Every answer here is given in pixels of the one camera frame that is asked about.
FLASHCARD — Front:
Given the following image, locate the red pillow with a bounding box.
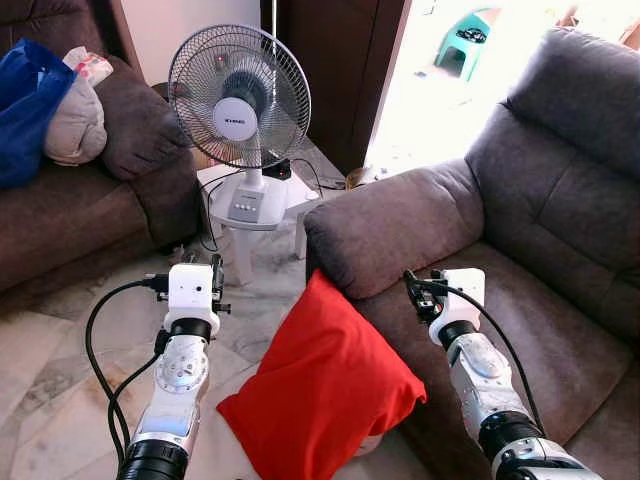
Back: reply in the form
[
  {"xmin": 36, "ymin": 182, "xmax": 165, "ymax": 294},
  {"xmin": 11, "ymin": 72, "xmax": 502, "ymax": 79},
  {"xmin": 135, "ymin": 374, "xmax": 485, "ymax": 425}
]
[{"xmin": 217, "ymin": 268, "xmax": 428, "ymax": 480}]

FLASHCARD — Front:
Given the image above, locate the brown fabric sofa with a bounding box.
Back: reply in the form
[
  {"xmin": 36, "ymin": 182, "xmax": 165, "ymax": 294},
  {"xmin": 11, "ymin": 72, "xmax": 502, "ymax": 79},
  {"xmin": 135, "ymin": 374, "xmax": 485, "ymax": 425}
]
[{"xmin": 0, "ymin": 0, "xmax": 206, "ymax": 297}]

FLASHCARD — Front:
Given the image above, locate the white plastic stool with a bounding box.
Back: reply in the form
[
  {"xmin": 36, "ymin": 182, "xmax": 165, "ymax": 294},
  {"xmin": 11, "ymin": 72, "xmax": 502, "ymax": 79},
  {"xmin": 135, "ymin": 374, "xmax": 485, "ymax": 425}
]
[{"xmin": 197, "ymin": 160, "xmax": 327, "ymax": 287}]

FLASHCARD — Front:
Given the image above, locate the black power adapter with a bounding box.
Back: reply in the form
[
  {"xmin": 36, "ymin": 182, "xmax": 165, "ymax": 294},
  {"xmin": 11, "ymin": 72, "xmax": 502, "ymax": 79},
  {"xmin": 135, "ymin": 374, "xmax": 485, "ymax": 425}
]
[{"xmin": 265, "ymin": 158, "xmax": 293, "ymax": 182}]

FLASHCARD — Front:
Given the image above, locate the white table fan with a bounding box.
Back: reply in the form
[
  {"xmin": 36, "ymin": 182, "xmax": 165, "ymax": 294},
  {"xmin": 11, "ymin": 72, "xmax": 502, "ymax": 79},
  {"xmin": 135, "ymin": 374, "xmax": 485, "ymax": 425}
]
[{"xmin": 167, "ymin": 24, "xmax": 323, "ymax": 233}]

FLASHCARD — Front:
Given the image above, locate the dark wooden cabinet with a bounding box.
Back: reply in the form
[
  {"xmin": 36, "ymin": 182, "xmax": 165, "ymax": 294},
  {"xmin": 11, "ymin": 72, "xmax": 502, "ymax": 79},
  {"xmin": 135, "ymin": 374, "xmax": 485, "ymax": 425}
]
[{"xmin": 262, "ymin": 0, "xmax": 411, "ymax": 176}]

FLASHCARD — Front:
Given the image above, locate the red and white packet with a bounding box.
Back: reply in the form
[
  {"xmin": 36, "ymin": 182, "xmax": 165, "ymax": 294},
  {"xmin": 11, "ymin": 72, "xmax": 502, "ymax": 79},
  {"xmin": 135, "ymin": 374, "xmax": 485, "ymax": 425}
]
[{"xmin": 63, "ymin": 47, "xmax": 114, "ymax": 87}]

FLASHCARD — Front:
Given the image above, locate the teal plastic stool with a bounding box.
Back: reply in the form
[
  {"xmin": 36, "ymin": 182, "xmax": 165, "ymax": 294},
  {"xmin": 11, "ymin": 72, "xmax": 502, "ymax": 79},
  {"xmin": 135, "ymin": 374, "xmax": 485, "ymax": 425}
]
[{"xmin": 435, "ymin": 8, "xmax": 501, "ymax": 81}]

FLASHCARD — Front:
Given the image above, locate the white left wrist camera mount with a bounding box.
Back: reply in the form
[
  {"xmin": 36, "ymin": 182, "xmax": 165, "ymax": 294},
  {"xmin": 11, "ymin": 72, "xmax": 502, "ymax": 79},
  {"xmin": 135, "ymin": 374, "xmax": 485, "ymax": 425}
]
[{"xmin": 165, "ymin": 262, "xmax": 223, "ymax": 319}]

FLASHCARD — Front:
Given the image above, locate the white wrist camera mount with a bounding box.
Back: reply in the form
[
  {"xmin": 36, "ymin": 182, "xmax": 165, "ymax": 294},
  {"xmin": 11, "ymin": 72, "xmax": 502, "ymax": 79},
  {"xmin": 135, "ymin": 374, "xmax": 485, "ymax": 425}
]
[
  {"xmin": 440, "ymin": 268, "xmax": 487, "ymax": 333},
  {"xmin": 165, "ymin": 262, "xmax": 223, "ymax": 319}
]

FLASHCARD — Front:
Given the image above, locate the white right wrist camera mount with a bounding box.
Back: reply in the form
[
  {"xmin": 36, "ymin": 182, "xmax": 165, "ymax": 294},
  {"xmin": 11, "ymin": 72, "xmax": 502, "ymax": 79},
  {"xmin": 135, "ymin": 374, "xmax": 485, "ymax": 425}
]
[{"xmin": 440, "ymin": 268, "xmax": 487, "ymax": 333}]

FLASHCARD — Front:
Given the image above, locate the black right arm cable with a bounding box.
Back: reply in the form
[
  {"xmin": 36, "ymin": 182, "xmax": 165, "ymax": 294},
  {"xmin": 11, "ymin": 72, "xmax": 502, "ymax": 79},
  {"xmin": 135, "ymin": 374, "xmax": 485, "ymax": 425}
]
[{"xmin": 418, "ymin": 280, "xmax": 546, "ymax": 436}]

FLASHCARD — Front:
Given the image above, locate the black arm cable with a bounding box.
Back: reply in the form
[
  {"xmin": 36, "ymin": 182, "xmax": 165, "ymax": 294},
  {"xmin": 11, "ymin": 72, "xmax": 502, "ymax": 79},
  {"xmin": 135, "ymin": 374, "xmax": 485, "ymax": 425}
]
[
  {"xmin": 418, "ymin": 280, "xmax": 546, "ymax": 436},
  {"xmin": 85, "ymin": 276, "xmax": 171, "ymax": 466}
]

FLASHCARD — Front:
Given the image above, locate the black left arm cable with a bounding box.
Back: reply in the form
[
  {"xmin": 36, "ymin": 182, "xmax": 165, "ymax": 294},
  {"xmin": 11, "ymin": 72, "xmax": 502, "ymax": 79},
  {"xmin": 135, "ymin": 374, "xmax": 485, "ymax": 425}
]
[{"xmin": 85, "ymin": 276, "xmax": 171, "ymax": 466}]

